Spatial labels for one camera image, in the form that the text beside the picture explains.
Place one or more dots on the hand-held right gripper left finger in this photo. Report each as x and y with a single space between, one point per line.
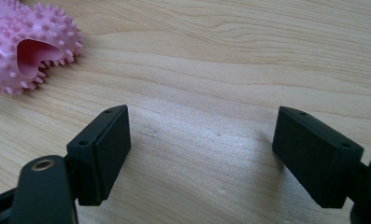
102 155

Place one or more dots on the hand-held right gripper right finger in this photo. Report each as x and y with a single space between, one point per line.
314 155

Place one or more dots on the pink spiky rubber toy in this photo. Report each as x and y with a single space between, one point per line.
8 34

